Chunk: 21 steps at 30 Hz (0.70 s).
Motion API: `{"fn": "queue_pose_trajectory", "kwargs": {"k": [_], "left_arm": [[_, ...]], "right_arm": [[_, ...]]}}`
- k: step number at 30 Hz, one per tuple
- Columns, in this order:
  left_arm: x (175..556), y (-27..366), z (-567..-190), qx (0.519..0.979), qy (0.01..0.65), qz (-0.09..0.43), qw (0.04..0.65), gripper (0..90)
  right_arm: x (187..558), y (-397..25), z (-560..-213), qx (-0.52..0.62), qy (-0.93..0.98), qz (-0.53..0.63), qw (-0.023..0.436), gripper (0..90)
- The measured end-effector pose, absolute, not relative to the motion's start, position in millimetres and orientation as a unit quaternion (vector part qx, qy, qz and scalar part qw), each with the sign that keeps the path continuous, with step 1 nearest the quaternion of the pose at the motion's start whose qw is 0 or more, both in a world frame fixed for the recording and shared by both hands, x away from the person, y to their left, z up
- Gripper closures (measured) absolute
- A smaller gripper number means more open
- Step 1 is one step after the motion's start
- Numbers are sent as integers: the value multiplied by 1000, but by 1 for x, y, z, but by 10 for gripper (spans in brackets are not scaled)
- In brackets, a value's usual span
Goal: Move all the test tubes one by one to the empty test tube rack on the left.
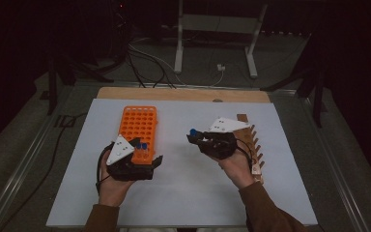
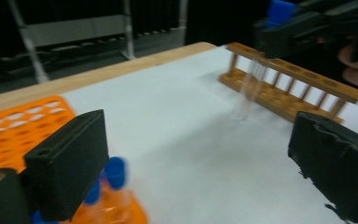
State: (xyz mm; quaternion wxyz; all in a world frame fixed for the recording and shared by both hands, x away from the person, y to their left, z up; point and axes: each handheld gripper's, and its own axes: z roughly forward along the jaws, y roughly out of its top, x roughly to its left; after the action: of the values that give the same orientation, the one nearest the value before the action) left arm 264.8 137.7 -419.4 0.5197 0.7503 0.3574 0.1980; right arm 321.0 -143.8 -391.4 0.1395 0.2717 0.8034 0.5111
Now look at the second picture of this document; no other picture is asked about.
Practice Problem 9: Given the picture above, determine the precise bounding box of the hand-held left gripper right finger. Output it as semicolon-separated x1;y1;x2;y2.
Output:
287;111;358;224

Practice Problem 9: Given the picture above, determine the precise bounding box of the orange plastic test tube rack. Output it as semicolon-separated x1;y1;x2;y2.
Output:
0;94;150;224

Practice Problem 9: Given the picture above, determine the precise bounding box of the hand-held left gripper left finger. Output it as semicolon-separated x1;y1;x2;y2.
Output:
23;108;110;222

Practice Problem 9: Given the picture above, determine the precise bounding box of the white table cover sheet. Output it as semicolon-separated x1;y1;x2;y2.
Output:
60;45;358;224

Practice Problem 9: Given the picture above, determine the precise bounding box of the wooden test tube rack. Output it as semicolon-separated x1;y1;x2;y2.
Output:
218;41;358;125

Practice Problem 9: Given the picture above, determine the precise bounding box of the white-framed background desk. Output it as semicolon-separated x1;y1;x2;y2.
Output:
7;0;136;84

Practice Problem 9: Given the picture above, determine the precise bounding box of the white upright post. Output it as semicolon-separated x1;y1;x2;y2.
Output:
178;0;189;30

